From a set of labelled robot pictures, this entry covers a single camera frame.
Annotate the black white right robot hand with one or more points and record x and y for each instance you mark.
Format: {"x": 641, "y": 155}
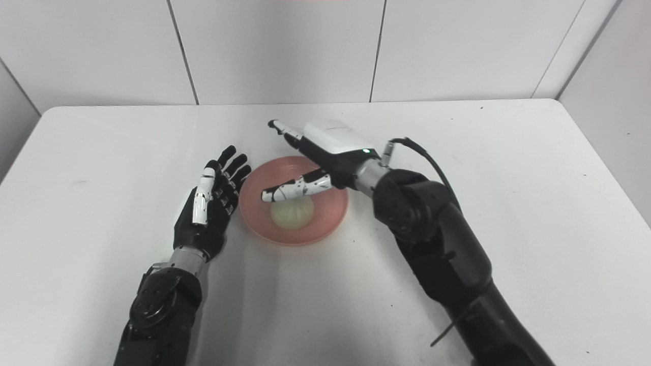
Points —
{"x": 335, "y": 152}

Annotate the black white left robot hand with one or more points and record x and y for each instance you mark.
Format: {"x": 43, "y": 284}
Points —
{"x": 206, "y": 229}

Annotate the pink round plate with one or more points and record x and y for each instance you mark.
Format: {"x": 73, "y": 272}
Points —
{"x": 325, "y": 218}

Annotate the white steamed bun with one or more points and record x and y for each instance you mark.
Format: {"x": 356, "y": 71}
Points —
{"x": 292, "y": 216}

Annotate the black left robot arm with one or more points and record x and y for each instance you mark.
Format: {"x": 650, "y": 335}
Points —
{"x": 163, "y": 310}

